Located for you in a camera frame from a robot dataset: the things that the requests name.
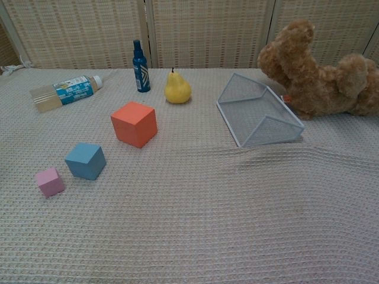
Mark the blue cube block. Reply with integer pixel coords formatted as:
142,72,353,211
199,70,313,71
64,142,107,180

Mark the pink cube block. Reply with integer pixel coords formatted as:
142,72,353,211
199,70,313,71
34,167,66,198

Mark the red cube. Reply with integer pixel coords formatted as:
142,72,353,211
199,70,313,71
110,101,158,149

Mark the beige waffle tablecloth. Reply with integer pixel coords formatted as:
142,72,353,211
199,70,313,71
0,63,379,284

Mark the dark blue spray bottle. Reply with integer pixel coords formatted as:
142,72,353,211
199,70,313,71
132,39,151,93

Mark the woven folding screen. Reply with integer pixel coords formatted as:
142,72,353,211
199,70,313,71
0,0,379,70

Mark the clear bottle with blue label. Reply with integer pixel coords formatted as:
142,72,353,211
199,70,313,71
28,75,104,113

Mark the brown plush teddy bear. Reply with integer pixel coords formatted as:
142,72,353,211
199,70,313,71
256,19,379,121

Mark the grey wire mesh tray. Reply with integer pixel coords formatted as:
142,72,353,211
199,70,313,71
216,72,306,149

